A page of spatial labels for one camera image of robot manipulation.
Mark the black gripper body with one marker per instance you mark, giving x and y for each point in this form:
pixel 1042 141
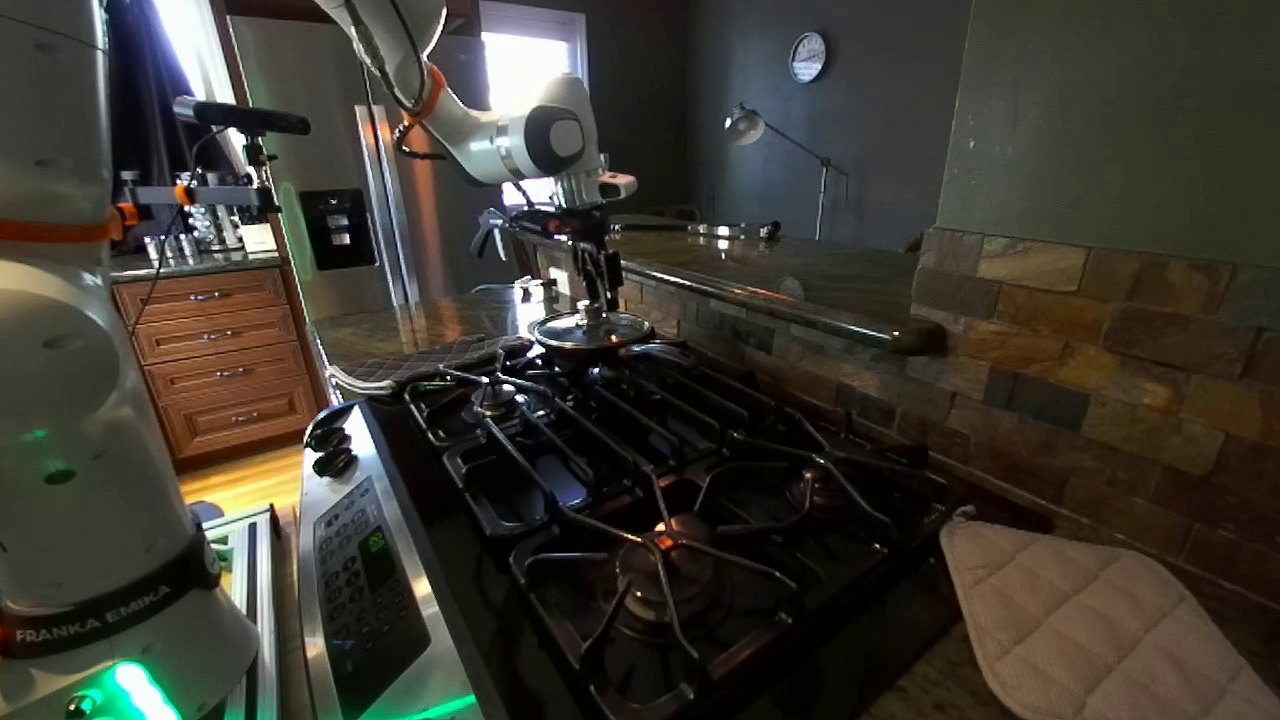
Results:
pixel 596 237

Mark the dark metal pan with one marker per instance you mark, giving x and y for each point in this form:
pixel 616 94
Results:
pixel 573 362

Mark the black gas stove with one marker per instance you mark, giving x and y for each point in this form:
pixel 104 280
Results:
pixel 694 467

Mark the black stove knob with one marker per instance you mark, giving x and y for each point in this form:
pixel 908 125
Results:
pixel 338 460
pixel 326 424

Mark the silver desk lamp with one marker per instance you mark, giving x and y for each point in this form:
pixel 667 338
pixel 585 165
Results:
pixel 743 122

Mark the stainless steel fridge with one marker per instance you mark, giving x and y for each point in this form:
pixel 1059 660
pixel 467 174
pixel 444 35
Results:
pixel 402 243

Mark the wooden drawer cabinet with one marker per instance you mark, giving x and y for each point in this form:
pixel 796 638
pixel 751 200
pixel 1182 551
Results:
pixel 223 362

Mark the quilted beige pot holder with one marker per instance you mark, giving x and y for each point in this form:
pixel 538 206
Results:
pixel 1093 625

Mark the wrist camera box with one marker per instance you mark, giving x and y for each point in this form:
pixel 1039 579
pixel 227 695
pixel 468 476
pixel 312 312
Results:
pixel 616 186

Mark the round wall clock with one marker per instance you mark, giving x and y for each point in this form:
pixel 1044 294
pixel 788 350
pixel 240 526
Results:
pixel 807 56

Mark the black stereo camera bar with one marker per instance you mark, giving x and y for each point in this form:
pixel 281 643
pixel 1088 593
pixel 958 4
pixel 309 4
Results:
pixel 240 117

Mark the camera mount arm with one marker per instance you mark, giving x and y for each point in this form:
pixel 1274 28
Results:
pixel 187 194

